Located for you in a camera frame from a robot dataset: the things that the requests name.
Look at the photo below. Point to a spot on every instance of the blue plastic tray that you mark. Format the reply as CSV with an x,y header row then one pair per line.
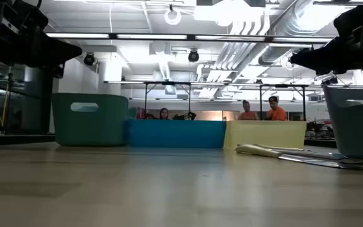
x,y
175,134

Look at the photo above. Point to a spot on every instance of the silver ventilation duct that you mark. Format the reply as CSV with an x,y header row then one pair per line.
x,y
276,52

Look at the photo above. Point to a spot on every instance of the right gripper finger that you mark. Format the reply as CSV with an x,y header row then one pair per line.
x,y
326,58

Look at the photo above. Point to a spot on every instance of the utensils beside teal tub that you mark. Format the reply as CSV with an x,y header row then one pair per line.
x,y
279,147

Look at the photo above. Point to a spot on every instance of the yellow plastic tray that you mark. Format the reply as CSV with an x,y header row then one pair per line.
x,y
263,134

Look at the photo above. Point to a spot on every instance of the person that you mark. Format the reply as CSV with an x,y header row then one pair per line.
x,y
248,114
276,113
164,114

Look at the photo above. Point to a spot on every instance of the black aluminium table frame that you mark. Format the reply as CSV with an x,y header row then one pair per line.
x,y
24,139

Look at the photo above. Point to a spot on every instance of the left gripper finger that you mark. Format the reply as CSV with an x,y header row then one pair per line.
x,y
52,52

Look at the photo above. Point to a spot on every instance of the black background robot arm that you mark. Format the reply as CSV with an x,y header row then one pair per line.
x,y
184,116

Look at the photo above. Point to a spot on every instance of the green plastic bin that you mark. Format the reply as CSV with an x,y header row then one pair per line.
x,y
90,126

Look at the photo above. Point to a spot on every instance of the dark teal plastic bin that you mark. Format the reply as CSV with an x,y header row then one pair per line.
x,y
358,132

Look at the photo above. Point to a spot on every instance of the overhead light bar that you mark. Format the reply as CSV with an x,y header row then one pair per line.
x,y
151,37

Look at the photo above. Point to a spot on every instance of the black background station frame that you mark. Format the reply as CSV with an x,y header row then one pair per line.
x,y
282,85
169,83

